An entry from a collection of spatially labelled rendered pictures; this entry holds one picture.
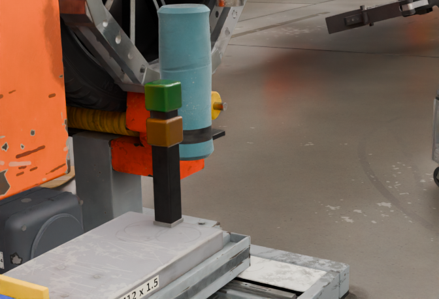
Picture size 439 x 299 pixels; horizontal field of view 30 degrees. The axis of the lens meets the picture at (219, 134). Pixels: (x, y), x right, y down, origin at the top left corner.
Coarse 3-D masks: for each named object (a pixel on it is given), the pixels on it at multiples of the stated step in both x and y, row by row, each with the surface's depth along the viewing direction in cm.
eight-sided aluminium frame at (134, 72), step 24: (72, 0) 130; (96, 0) 131; (72, 24) 134; (96, 24) 132; (216, 24) 167; (96, 48) 139; (120, 48) 138; (216, 48) 164; (120, 72) 146; (144, 72) 144
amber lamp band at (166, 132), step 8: (152, 120) 115; (160, 120) 114; (168, 120) 114; (176, 120) 115; (152, 128) 115; (160, 128) 114; (168, 128) 114; (176, 128) 115; (152, 136) 115; (160, 136) 114; (168, 136) 114; (176, 136) 116; (152, 144) 116; (160, 144) 115; (168, 144) 114
